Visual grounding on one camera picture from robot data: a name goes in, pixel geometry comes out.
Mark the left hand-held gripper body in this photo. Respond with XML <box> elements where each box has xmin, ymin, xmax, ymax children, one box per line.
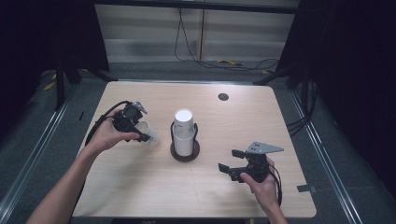
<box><xmin>111</xmin><ymin>101</ymin><xmax>148</xmax><ymax>142</ymax></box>

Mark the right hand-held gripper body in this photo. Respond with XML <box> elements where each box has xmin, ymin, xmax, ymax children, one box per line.
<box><xmin>228</xmin><ymin>141</ymin><xmax>285</xmax><ymax>184</ymax></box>

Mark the white paper cup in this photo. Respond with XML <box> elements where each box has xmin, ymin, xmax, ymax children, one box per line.
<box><xmin>134</xmin><ymin>120</ymin><xmax>162</xmax><ymax>147</ymax></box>

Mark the stack of white paper cups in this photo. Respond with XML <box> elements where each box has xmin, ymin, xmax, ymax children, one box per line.
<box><xmin>172</xmin><ymin>107</ymin><xmax>197</xmax><ymax>158</ymax></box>

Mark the dark round cup holder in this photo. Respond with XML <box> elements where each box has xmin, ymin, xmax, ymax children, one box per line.
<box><xmin>169</xmin><ymin>120</ymin><xmax>201</xmax><ymax>163</ymax></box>

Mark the person's left hand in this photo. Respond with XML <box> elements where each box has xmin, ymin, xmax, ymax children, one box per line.
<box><xmin>83</xmin><ymin>107</ymin><xmax>141</xmax><ymax>154</ymax></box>

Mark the person's right hand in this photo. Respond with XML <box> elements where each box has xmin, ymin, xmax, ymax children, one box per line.
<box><xmin>239</xmin><ymin>157</ymin><xmax>280</xmax><ymax>213</ymax></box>

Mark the grey tape piece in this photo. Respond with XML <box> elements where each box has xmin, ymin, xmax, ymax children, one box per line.
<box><xmin>296</xmin><ymin>184</ymin><xmax>318</xmax><ymax>193</ymax></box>

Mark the black metal stand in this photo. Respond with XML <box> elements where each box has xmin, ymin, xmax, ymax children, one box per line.
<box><xmin>53</xmin><ymin>59</ymin><xmax>119</xmax><ymax>112</ymax></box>
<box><xmin>252</xmin><ymin>62</ymin><xmax>309</xmax><ymax>108</ymax></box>

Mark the yellow strip on floor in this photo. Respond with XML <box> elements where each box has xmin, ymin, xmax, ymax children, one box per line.
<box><xmin>217</xmin><ymin>58</ymin><xmax>245</xmax><ymax>66</ymax></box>
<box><xmin>42</xmin><ymin>74</ymin><xmax>58</xmax><ymax>91</ymax></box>

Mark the black curtain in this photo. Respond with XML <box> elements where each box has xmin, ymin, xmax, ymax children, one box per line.
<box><xmin>0</xmin><ymin>0</ymin><xmax>110</xmax><ymax>139</ymax></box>
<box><xmin>276</xmin><ymin>0</ymin><xmax>396</xmax><ymax>202</ymax></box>

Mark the left hand-held gripper black cable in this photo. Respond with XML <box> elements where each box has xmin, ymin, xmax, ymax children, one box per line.
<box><xmin>85</xmin><ymin>100</ymin><xmax>134</xmax><ymax>147</ymax></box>

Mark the hand-held gripper black cable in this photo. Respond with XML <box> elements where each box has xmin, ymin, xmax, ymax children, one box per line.
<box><xmin>266</xmin><ymin>162</ymin><xmax>283</xmax><ymax>208</ymax></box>
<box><xmin>85</xmin><ymin>100</ymin><xmax>134</xmax><ymax>147</ymax></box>

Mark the right hand-held gripper black cable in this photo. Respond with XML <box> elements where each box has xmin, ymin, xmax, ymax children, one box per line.
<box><xmin>266</xmin><ymin>162</ymin><xmax>283</xmax><ymax>208</ymax></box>

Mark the bundle of black cables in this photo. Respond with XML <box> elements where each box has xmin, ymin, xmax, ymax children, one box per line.
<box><xmin>285</xmin><ymin>78</ymin><xmax>318</xmax><ymax>137</ymax></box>

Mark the metal floor rail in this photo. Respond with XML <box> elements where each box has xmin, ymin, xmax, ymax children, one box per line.
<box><xmin>0</xmin><ymin>101</ymin><xmax>72</xmax><ymax>217</ymax></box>
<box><xmin>290</xmin><ymin>89</ymin><xmax>364</xmax><ymax>224</ymax></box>

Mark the long black hanging cable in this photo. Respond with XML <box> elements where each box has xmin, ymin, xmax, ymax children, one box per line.
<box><xmin>173</xmin><ymin>7</ymin><xmax>280</xmax><ymax>72</ymax></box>

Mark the black frame bar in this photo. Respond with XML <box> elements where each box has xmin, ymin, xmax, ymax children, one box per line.
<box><xmin>93</xmin><ymin>0</ymin><xmax>301</xmax><ymax>15</ymax></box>

